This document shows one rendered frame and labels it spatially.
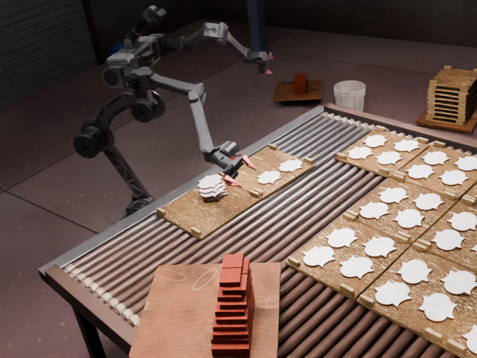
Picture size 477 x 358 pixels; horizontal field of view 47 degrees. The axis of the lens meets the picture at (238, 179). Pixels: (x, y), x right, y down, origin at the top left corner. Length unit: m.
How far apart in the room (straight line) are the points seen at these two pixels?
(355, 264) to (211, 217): 0.75
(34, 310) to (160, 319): 1.98
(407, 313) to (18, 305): 2.69
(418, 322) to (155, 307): 0.95
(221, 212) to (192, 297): 0.70
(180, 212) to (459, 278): 1.31
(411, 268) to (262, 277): 0.60
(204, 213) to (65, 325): 1.41
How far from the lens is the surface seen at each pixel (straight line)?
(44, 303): 3.95
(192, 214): 2.70
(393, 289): 2.22
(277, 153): 3.13
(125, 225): 2.78
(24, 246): 4.57
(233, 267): 1.83
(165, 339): 1.98
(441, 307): 2.17
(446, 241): 2.47
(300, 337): 2.08
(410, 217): 2.59
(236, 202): 2.74
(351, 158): 3.04
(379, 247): 2.41
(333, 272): 2.29
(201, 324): 1.99
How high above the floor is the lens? 2.46
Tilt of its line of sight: 31 degrees down
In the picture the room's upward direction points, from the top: 7 degrees counter-clockwise
